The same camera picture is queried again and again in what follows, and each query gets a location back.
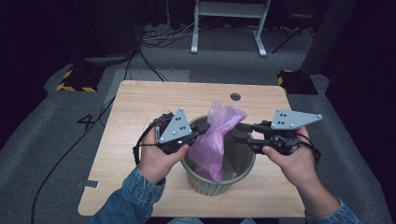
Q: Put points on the person's right leg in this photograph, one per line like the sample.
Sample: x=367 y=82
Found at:
x=247 y=221

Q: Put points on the pink plastic garbage bag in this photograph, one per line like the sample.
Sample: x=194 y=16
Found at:
x=208 y=149

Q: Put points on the black yellow striped base plate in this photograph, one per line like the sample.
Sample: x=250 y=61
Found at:
x=81 y=79
x=299 y=82

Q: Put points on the person's left leg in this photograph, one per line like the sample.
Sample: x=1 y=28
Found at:
x=183 y=221

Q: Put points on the person's left hand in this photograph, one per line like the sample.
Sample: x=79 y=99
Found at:
x=157 y=161

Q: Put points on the green plastic trash bin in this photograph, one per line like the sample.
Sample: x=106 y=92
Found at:
x=239 y=161

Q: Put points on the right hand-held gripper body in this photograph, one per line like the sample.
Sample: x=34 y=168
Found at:
x=289 y=119

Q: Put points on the white metal desk frame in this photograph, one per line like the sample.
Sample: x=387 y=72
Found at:
x=230 y=9

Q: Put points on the grey tape strip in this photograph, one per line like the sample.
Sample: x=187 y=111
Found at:
x=88 y=184

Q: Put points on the grey column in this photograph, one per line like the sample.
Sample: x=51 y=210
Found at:
x=327 y=37

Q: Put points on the person's right hand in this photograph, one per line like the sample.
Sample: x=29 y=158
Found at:
x=295 y=166

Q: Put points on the person's leg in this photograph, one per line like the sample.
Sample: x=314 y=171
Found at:
x=247 y=221
x=183 y=221

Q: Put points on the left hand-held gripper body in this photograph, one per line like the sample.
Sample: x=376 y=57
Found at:
x=175 y=129

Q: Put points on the black round table grommet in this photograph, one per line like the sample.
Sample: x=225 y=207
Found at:
x=235 y=96

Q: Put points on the black tripod stand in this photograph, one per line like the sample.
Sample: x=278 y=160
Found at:
x=292 y=35

